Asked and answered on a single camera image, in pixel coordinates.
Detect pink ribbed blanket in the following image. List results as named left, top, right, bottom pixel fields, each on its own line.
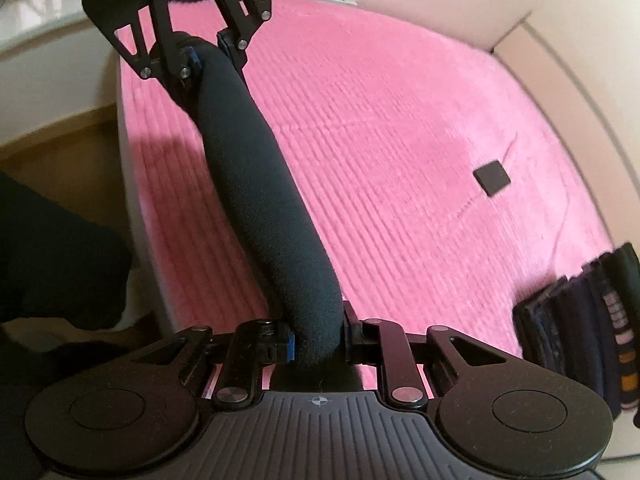
left=117, top=0, right=622, bottom=397

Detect stack of folded dark clothes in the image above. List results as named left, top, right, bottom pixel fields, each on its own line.
left=513, top=242, right=640, bottom=429

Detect white ledge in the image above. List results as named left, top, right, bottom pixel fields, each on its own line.
left=0, top=0, right=108, bottom=59

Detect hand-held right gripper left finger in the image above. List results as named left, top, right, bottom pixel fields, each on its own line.
left=133, top=318, right=296, bottom=409

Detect person's dark trousers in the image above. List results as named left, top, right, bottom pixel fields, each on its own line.
left=0, top=172, right=139, bottom=480

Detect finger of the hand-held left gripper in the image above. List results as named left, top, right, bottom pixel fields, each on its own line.
left=207, top=0, right=274, bottom=73
left=102, top=0, right=203, bottom=91

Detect black square pad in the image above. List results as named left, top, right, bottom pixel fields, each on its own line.
left=472, top=159, right=512, bottom=197

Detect dark green garment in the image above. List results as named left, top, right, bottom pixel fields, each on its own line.
left=150, top=31, right=367, bottom=394

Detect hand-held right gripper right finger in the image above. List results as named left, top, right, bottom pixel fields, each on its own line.
left=343, top=309, right=506, bottom=410

